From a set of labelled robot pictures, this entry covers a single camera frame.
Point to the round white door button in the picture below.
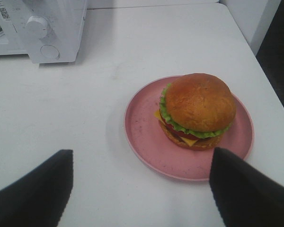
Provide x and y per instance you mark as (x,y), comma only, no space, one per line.
(50,52)

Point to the white timer knob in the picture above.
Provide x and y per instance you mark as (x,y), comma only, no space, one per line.
(38,27)

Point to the white microwave oven body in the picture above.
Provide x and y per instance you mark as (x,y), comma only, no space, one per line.
(66,19)

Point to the toy hamburger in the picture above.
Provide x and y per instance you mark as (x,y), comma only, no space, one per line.
(195,110)

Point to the pink round plate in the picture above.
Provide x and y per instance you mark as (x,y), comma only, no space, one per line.
(154,149)

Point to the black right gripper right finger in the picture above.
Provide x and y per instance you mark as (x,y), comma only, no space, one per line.
(244,196)

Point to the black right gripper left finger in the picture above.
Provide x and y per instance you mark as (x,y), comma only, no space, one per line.
(39,198)

